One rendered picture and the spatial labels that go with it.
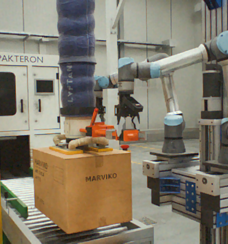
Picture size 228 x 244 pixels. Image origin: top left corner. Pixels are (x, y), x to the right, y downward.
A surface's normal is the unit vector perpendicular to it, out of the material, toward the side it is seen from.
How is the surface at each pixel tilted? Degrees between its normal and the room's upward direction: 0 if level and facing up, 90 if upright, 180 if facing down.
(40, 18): 90
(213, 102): 90
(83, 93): 74
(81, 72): 108
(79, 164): 90
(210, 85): 90
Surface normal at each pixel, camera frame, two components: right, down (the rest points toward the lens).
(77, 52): 0.16, 0.26
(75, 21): 0.09, -0.24
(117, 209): 0.49, 0.04
